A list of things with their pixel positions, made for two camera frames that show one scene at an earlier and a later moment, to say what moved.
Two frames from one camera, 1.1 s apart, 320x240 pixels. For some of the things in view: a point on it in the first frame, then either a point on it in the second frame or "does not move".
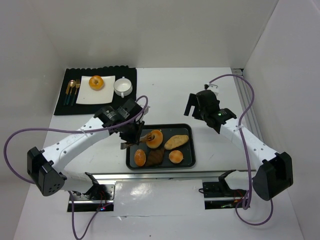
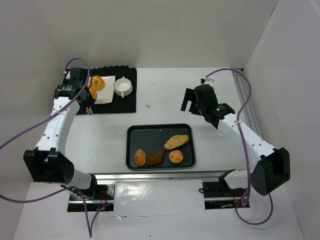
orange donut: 157,137 to 93,91
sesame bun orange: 140,157 does not move
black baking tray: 168,131 does not move
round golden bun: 175,156 does not move
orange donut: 96,83 does not move
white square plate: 88,94 does not move
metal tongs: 146,137 to 89,110
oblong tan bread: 175,140 does not move
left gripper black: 132,135 to 87,99
